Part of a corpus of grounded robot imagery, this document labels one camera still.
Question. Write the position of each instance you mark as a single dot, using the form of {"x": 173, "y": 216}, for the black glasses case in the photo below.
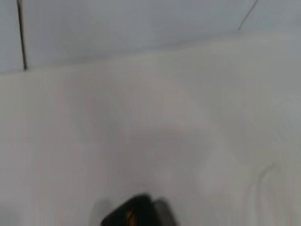
{"x": 136, "y": 212}

